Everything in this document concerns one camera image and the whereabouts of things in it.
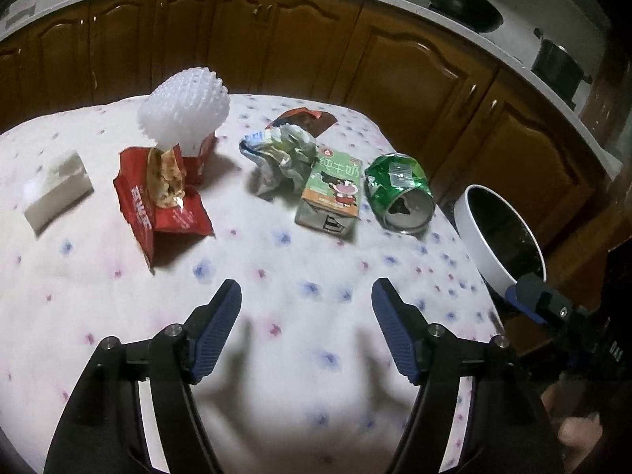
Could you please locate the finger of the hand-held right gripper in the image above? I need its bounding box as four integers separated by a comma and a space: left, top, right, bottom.
504, 274, 578, 329

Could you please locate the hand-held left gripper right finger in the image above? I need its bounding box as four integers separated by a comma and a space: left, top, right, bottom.
371, 277, 566, 474

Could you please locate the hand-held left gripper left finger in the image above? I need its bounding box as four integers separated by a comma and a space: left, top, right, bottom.
43, 279, 244, 474

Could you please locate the white round trash bin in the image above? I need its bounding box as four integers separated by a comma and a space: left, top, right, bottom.
453, 184, 548, 302

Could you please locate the red snack wrapper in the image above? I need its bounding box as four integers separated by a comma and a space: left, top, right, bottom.
113, 145, 215, 272

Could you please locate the crushed green can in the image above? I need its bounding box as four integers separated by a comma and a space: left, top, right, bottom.
364, 153, 436, 234

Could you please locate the green milk carton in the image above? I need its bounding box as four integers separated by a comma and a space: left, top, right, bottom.
295, 150, 363, 243

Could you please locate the small red packet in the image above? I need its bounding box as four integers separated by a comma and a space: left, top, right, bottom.
182, 131, 219, 187

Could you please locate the paper wrapper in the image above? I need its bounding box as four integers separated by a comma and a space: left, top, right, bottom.
239, 125, 319, 201

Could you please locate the white rectangular box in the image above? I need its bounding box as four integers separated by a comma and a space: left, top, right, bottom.
22, 150, 94, 235

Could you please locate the brown torn wrapper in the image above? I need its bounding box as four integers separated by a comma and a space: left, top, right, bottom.
269, 107, 339, 136

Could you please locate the white foam fruit net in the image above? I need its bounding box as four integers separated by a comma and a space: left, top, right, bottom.
137, 66, 231, 156

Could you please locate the person's right hand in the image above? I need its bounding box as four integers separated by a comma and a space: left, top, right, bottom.
540, 385, 606, 474

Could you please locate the floral white tablecloth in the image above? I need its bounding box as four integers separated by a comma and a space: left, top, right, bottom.
0, 93, 504, 474

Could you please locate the wooden glass door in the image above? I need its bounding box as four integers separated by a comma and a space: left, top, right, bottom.
577, 20, 632, 169

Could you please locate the black cooking pot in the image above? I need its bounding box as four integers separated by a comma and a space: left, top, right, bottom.
530, 30, 593, 104

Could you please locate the brown wooden kitchen cabinet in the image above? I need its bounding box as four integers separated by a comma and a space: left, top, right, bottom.
0, 0, 613, 356

